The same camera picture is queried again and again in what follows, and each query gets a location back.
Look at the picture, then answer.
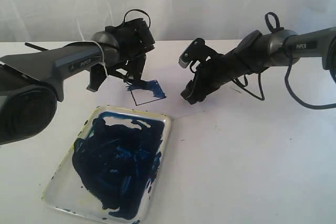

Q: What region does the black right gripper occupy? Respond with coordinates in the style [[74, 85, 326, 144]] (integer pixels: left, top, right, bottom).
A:
[[181, 50, 249, 105]]

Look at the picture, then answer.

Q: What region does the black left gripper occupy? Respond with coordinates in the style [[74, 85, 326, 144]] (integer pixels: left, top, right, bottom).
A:
[[86, 18, 155, 92]]

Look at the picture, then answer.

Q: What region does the white paper with square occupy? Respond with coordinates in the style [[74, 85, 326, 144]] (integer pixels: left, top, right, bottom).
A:
[[98, 65, 224, 118]]

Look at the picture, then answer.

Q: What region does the black paintbrush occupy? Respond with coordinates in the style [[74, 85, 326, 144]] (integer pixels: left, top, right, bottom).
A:
[[24, 42, 48, 51]]

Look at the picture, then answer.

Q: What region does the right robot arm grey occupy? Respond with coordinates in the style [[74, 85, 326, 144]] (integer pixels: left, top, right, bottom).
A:
[[179, 27, 335, 110]]

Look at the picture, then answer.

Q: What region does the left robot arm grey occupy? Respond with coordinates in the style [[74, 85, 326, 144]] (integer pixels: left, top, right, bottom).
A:
[[1, 18, 155, 144]]

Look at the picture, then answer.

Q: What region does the white paint tray blue paint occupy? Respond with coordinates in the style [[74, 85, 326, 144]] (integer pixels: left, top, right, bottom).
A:
[[41, 105, 172, 223]]

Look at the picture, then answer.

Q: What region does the white backdrop curtain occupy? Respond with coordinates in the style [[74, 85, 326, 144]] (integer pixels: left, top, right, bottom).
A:
[[1, 0, 335, 42]]

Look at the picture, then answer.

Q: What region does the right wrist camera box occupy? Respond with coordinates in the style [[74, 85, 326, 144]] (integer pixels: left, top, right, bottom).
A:
[[178, 38, 217, 69]]

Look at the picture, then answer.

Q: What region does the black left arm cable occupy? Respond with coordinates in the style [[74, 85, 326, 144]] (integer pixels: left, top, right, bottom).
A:
[[122, 8, 152, 28]]

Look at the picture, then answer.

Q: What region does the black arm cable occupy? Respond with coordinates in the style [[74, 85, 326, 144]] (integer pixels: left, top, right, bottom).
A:
[[233, 12, 336, 110], [122, 8, 152, 28]]

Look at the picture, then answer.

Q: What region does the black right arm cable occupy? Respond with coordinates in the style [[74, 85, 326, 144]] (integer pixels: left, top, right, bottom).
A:
[[233, 12, 336, 110]]

